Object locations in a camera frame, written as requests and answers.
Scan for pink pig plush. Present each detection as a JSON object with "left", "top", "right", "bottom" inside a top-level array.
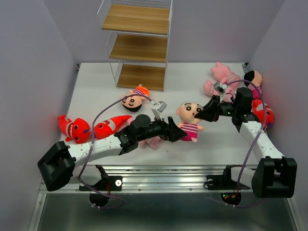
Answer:
[
  {"left": 138, "top": 137, "right": 161, "bottom": 150},
  {"left": 211, "top": 62, "right": 241, "bottom": 84},
  {"left": 203, "top": 80, "right": 235, "bottom": 103}
]

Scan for red fish plush left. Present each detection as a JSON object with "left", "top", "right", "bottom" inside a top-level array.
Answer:
[{"left": 94, "top": 115, "right": 132, "bottom": 140}]

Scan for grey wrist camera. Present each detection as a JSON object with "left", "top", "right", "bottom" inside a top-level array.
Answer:
[
  {"left": 150, "top": 100, "right": 167, "bottom": 120},
  {"left": 213, "top": 82, "right": 228, "bottom": 102}
]

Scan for red fish plush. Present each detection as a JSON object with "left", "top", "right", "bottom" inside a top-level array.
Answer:
[
  {"left": 252, "top": 99, "right": 274, "bottom": 129},
  {"left": 94, "top": 115, "right": 132, "bottom": 140}
]

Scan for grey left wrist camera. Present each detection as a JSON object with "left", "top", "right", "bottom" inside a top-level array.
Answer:
[{"left": 150, "top": 100, "right": 167, "bottom": 120}]

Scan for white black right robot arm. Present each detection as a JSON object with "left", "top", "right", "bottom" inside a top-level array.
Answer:
[{"left": 195, "top": 87, "right": 297, "bottom": 198}]

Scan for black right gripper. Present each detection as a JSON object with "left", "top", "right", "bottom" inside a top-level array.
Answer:
[{"left": 193, "top": 95, "right": 238, "bottom": 122}]

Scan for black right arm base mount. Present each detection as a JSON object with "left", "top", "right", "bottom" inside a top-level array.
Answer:
[{"left": 204, "top": 165, "right": 255, "bottom": 208}]

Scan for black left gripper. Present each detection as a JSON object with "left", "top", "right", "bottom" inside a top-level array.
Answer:
[{"left": 137, "top": 114, "right": 187, "bottom": 142}]

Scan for boy doll orange shorts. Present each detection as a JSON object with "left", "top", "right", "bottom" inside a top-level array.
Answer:
[{"left": 122, "top": 84, "right": 150, "bottom": 112}]

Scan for pink pig plush upper right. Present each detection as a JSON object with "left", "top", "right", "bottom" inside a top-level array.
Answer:
[{"left": 211, "top": 62, "right": 241, "bottom": 84}]

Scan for boy doll pink shorts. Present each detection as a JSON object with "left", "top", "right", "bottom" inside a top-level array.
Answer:
[{"left": 176, "top": 103, "right": 204, "bottom": 142}]

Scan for red fish plush right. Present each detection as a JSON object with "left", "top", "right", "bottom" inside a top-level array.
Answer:
[{"left": 252, "top": 99, "right": 274, "bottom": 129}]

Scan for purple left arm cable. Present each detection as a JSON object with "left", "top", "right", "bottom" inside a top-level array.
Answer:
[{"left": 77, "top": 94, "right": 154, "bottom": 210}]

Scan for pink pig plush centre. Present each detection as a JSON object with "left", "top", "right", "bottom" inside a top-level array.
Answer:
[{"left": 138, "top": 137, "right": 161, "bottom": 150}]

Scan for boy doll far right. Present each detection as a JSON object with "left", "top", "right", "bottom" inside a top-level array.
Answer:
[{"left": 244, "top": 70, "right": 263, "bottom": 99}]

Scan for aluminium mounting rail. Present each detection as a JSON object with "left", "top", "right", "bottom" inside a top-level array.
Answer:
[{"left": 39, "top": 165, "right": 235, "bottom": 194}]

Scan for pink pig plush lower right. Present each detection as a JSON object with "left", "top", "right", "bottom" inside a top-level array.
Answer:
[{"left": 203, "top": 80, "right": 235, "bottom": 103}]

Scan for wooden three-tier wire shelf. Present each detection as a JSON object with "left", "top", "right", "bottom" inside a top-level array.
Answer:
[{"left": 97, "top": 0, "right": 173, "bottom": 91}]

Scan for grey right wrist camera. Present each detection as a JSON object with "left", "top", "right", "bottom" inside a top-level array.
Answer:
[{"left": 213, "top": 82, "right": 228, "bottom": 102}]

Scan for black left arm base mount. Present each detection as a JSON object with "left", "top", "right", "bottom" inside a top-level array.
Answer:
[{"left": 79, "top": 165, "right": 125, "bottom": 210}]

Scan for red shark plush left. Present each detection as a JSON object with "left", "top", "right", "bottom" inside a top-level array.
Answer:
[{"left": 58, "top": 115, "right": 91, "bottom": 144}]

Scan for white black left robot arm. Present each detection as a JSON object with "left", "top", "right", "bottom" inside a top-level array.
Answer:
[{"left": 38, "top": 114, "right": 187, "bottom": 192}]

